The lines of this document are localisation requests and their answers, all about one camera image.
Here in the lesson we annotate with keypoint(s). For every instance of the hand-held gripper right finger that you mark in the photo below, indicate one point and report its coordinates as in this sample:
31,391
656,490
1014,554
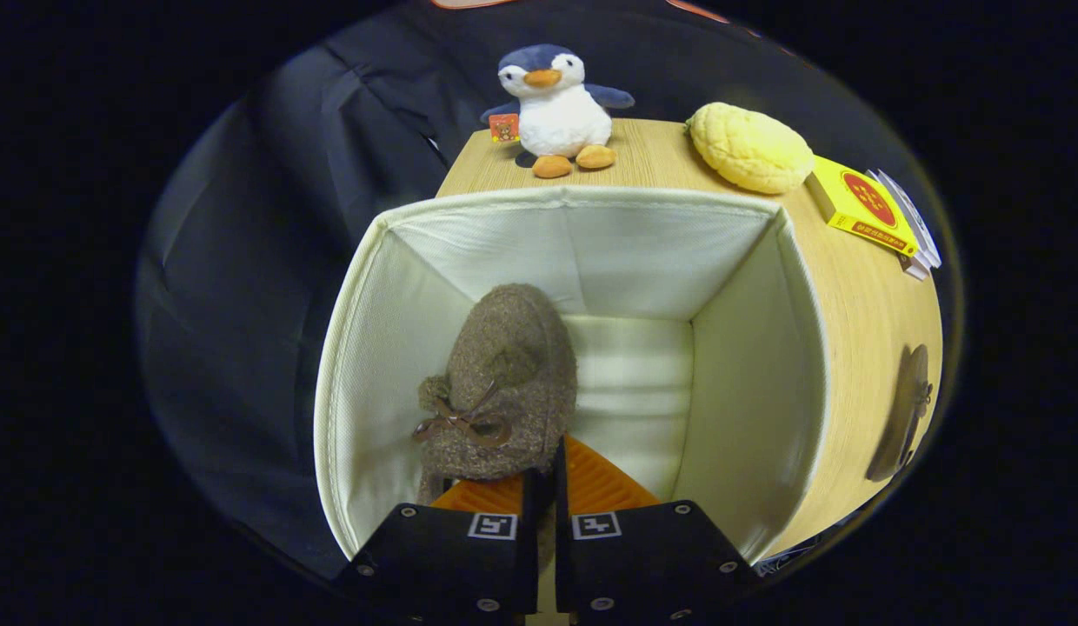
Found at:
561,556

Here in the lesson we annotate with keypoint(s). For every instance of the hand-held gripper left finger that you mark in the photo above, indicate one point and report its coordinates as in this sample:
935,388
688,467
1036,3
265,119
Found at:
530,565

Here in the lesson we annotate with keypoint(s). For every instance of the brown fuzzy shoe with bow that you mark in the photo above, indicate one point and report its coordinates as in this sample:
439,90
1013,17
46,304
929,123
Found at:
904,413
513,382

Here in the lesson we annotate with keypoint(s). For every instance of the cream fabric storage box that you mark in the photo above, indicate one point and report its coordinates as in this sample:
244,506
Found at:
635,252

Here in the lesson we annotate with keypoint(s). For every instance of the blue white penguin plush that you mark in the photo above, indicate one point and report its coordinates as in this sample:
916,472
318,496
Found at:
556,109

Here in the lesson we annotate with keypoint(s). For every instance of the yellow bun plush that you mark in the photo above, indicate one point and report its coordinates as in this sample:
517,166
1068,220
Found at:
748,148

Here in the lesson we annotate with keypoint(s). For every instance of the white illustrated book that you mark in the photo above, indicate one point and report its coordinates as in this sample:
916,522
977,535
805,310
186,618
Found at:
914,265
918,219

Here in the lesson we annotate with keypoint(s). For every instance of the yellow book with red circle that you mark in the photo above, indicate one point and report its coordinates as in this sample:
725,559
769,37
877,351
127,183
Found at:
865,204

